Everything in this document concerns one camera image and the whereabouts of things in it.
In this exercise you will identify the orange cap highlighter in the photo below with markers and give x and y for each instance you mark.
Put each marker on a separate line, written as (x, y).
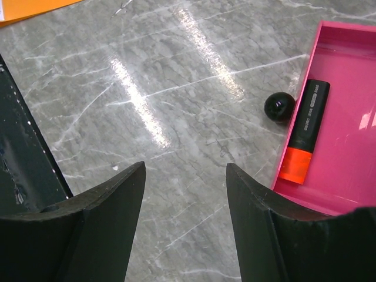
(305, 131)

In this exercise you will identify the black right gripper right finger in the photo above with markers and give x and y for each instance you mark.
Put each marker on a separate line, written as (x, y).
(279, 240)

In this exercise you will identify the orange notebook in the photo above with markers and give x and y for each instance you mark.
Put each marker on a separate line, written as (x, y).
(18, 10)

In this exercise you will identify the black base frame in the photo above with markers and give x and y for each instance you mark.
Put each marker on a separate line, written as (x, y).
(30, 177)

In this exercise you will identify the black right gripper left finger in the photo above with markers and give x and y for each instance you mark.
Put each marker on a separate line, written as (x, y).
(88, 237)

